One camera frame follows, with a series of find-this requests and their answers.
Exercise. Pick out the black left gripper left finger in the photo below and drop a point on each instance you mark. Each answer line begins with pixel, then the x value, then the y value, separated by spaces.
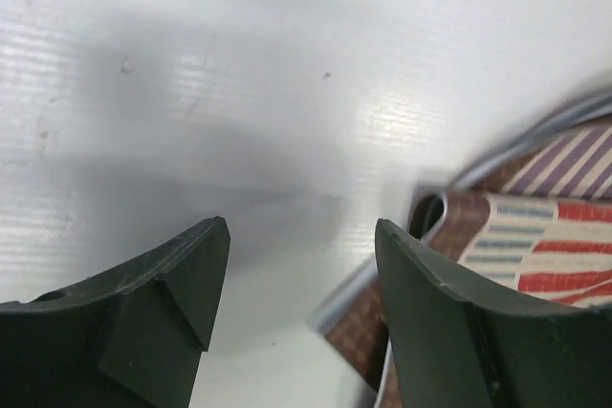
pixel 130 336

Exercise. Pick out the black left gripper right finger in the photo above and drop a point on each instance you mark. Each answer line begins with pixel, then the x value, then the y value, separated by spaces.
pixel 461 340

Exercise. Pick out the patchwork striped cloth placemat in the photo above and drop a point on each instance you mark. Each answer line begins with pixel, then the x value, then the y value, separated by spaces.
pixel 534 217

